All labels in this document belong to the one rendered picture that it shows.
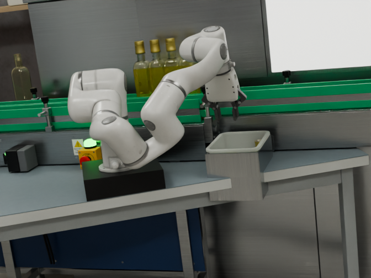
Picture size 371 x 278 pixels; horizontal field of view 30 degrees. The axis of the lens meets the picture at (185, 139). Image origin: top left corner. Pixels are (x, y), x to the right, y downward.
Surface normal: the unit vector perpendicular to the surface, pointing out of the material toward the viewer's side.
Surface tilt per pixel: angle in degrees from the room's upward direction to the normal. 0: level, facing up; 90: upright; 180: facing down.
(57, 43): 90
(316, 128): 90
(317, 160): 0
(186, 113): 90
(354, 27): 90
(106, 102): 27
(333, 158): 0
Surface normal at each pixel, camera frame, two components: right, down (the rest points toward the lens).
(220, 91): -0.28, 0.56
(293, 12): -0.29, 0.26
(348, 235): 0.18, 0.22
